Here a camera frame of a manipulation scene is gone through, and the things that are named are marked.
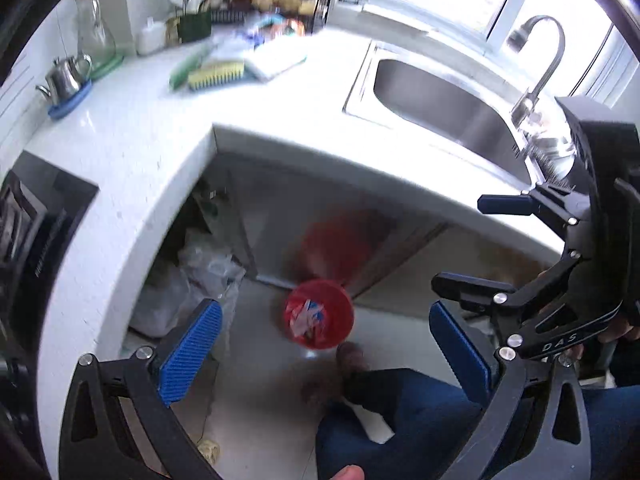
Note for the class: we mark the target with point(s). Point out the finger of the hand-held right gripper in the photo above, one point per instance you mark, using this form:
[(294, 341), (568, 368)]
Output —
[(470, 287), (505, 204)]

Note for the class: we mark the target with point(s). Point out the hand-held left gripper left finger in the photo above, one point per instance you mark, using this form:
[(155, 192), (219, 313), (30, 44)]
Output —
[(192, 350)]

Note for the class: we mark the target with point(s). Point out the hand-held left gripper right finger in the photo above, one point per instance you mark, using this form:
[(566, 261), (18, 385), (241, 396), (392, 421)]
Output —
[(457, 355)]

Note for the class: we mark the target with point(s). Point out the colourful snack wrapper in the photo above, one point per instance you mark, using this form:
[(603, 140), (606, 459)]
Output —
[(306, 314)]

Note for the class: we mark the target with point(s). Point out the red plastic bin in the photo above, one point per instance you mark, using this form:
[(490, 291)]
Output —
[(337, 300)]

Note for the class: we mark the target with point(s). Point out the white cardboard box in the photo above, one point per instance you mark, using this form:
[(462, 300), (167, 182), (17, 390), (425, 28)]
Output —
[(275, 62)]

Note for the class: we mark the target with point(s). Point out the person's right hand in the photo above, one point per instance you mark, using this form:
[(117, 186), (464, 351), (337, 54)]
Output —
[(622, 325)]

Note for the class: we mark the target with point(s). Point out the person's left hand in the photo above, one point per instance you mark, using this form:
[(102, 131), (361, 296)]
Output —
[(345, 474)]

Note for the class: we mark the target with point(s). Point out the white woven sack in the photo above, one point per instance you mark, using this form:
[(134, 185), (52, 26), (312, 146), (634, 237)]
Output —
[(160, 305)]

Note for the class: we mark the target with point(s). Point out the person's jeans legs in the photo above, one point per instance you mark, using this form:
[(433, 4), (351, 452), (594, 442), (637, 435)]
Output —
[(430, 425)]

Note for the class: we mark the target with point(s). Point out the pink slipper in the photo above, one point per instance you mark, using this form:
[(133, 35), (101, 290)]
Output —
[(350, 357), (320, 392)]

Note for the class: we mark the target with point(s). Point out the steel sink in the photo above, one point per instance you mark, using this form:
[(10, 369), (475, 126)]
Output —
[(440, 105)]

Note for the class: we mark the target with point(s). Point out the steel faucet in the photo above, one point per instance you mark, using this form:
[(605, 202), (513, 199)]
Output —
[(547, 60)]

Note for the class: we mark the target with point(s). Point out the steel cabinet door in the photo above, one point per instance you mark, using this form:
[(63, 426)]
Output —
[(300, 210)]

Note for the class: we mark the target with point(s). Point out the blue saucer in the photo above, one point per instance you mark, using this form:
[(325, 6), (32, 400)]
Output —
[(72, 105)]

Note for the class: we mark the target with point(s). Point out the yellow scrub brush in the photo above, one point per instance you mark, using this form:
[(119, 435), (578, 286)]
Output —
[(215, 75)]

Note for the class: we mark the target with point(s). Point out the green long packet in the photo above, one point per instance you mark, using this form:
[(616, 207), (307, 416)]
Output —
[(187, 67)]

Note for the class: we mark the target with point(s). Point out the orange snack packet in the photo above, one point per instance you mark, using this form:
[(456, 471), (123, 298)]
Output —
[(285, 25)]

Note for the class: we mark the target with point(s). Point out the green coaster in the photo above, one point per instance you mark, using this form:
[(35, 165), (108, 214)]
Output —
[(112, 66)]

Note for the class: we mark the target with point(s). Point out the steel teapot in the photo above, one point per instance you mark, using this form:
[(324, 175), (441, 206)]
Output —
[(65, 77)]

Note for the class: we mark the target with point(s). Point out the white lidded jar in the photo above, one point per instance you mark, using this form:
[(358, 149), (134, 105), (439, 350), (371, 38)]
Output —
[(150, 37)]

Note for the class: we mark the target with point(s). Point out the dark green mug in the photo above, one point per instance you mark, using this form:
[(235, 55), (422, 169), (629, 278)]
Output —
[(195, 27)]

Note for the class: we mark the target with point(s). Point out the glass carafe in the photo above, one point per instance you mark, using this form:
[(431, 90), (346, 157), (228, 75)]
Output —
[(95, 30)]

